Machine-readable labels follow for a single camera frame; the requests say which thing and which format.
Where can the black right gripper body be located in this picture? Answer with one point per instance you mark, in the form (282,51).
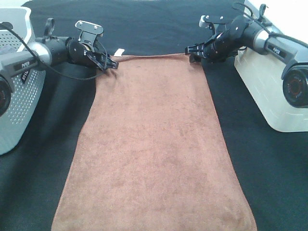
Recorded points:
(226,42)

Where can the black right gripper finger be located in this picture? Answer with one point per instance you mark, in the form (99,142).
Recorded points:
(196,49)
(194,58)

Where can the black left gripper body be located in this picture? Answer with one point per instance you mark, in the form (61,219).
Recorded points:
(83,55)

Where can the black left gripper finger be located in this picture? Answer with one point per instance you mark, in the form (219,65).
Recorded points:
(110,64)

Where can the brown towel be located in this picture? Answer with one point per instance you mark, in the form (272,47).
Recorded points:
(151,155)

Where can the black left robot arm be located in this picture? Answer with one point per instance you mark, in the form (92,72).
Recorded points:
(49,51)

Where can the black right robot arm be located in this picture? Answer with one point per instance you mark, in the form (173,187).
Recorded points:
(245,31)

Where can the white towel label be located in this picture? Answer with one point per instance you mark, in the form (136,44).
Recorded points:
(119,52)

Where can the grey towel in basket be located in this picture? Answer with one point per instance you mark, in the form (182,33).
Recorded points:
(6,50)

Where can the white plastic storage box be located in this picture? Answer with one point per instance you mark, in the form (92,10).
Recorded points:
(262,73)

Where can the grey perforated laundry basket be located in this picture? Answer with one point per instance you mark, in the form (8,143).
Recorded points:
(20,94)

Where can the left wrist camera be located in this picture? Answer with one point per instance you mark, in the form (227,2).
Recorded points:
(88,32)

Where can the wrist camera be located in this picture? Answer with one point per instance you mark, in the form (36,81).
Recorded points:
(88,32)
(206,20)

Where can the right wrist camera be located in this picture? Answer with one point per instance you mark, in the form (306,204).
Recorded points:
(206,20)

